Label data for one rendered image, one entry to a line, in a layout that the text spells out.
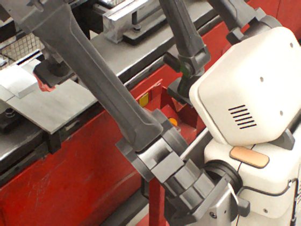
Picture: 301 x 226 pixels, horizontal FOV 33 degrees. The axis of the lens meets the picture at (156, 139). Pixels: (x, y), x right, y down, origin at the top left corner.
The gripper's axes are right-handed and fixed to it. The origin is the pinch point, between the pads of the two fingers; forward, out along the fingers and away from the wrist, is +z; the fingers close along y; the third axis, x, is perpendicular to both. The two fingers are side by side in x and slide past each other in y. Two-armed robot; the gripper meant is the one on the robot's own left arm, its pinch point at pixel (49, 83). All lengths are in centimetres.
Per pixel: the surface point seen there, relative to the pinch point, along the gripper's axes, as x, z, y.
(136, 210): 48, 92, -40
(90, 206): 32, 65, -13
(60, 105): 5.5, 5.0, -0.6
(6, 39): -18.5, 7.1, -2.4
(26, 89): -4.3, 8.5, 2.3
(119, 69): 3.8, 20.9, -33.5
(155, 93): 17.4, 20.9, -38.2
